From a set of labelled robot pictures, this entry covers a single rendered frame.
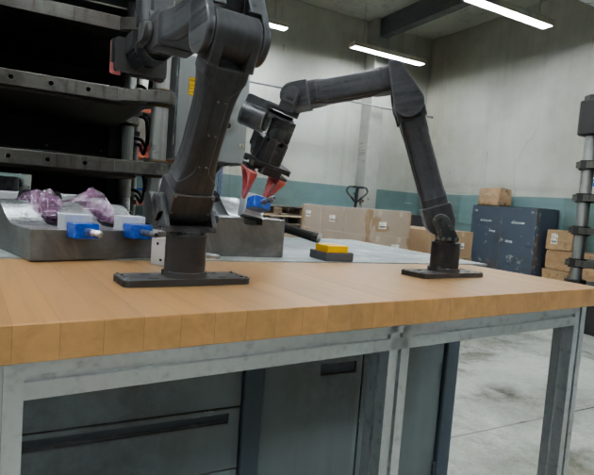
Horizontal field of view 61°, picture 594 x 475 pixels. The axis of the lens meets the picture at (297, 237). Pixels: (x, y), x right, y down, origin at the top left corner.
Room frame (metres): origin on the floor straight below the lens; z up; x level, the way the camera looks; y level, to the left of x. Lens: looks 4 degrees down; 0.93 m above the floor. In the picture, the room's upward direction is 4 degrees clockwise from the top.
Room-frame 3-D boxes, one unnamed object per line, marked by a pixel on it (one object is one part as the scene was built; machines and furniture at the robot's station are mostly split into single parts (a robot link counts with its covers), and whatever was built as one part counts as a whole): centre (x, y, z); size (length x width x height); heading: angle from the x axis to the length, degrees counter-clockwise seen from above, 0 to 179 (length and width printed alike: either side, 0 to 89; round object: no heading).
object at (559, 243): (6.81, -3.85, 0.42); 0.86 x 0.33 x 0.83; 28
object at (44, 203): (1.12, 0.53, 0.90); 0.26 x 0.18 x 0.08; 45
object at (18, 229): (1.12, 0.54, 0.86); 0.50 x 0.26 x 0.11; 45
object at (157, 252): (0.94, 0.20, 0.82); 0.13 x 0.05 x 0.05; 71
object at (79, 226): (0.89, 0.38, 0.86); 0.13 x 0.05 x 0.05; 45
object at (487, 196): (8.01, -3.09, 1.26); 0.42 x 0.33 x 0.29; 28
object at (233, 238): (1.36, 0.26, 0.87); 0.50 x 0.26 x 0.14; 28
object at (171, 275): (0.77, 0.17, 0.84); 0.20 x 0.07 x 0.08; 124
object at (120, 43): (1.00, 0.32, 1.20); 0.10 x 0.07 x 0.07; 124
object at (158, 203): (0.78, 0.18, 0.90); 0.09 x 0.06 x 0.06; 124
